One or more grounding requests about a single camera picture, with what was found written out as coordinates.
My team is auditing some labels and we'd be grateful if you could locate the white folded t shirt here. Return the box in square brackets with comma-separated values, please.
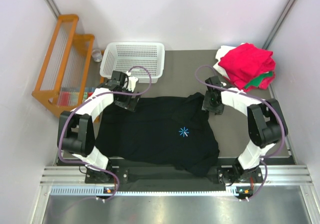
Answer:
[213, 43, 246, 81]

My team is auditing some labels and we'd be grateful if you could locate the green folded t shirt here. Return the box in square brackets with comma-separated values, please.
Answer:
[244, 71, 274, 89]

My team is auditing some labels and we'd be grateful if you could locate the white plastic perforated basket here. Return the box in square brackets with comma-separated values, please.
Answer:
[99, 42, 165, 83]

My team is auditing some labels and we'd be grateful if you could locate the black t shirt blue logo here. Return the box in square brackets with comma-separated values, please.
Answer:
[95, 92, 220, 177]

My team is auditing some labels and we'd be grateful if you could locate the orange wooden rack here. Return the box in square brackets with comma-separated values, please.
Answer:
[32, 14, 104, 117]

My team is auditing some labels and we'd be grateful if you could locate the red box in rack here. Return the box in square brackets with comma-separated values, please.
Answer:
[57, 86, 99, 107]

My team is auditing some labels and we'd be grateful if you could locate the small clear plastic cup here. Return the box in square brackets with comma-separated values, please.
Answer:
[91, 49, 103, 62]

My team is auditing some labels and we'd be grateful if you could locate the red folded t shirt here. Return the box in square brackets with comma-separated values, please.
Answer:
[228, 43, 276, 92]

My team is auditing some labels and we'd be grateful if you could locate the white slotted cable duct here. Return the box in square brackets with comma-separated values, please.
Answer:
[50, 186, 251, 197]

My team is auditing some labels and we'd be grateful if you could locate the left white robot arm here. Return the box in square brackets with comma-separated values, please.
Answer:
[57, 71, 140, 184]

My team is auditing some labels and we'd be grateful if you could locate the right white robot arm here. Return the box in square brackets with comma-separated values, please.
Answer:
[202, 76, 288, 186]

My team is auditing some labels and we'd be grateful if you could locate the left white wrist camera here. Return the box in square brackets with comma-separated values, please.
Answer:
[126, 71, 139, 92]

